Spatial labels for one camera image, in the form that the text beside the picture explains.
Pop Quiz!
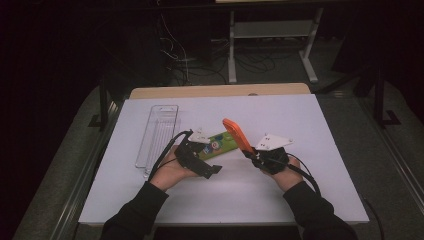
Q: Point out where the person's right hand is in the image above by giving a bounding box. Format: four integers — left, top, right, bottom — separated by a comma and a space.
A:
263, 158, 304, 193

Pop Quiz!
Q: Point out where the grey metal desk frame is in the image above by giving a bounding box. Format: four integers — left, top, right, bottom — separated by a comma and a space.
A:
227, 7, 325, 84

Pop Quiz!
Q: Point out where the clear plastic tray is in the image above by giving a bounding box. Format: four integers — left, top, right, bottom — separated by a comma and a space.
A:
134, 104, 182, 179

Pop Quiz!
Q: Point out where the green cartoon phone case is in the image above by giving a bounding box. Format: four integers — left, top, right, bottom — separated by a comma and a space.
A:
198, 130, 239, 162

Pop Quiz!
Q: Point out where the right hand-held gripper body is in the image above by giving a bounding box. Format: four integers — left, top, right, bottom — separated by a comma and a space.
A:
251, 133, 294, 176

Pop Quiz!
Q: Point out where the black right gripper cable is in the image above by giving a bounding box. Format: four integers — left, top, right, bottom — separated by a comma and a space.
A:
286, 153, 322, 197

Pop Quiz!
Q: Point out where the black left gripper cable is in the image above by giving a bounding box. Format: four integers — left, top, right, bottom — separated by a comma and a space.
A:
147, 129, 194, 182

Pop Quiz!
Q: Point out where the black metal stand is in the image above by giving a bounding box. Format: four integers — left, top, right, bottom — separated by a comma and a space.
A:
87, 75, 114, 129
372, 64, 403, 128

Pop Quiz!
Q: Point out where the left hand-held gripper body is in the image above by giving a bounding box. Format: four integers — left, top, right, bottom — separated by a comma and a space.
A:
174, 128, 211, 176

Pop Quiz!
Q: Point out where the person's left hand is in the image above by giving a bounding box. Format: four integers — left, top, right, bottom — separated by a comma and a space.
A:
149, 148, 198, 193

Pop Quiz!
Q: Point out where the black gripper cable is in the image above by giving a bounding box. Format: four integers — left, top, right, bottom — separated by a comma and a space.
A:
147, 129, 194, 182
286, 153, 322, 197

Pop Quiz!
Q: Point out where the light wooden table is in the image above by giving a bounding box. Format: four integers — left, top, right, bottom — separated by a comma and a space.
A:
129, 82, 312, 100

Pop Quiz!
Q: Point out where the tangle of floor cables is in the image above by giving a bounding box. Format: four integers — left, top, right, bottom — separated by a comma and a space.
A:
159, 13, 231, 86

